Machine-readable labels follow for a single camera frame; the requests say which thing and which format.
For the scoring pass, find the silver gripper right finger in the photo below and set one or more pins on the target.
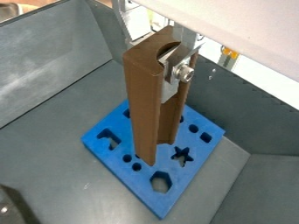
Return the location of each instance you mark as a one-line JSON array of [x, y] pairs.
[[175, 59]]

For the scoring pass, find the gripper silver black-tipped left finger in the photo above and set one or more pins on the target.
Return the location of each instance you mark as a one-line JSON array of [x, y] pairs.
[[133, 18]]

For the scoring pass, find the blue shape board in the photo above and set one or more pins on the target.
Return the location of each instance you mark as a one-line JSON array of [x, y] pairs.
[[158, 184]]

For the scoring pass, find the black arch holder stand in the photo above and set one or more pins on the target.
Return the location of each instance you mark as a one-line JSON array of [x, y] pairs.
[[15, 211]]

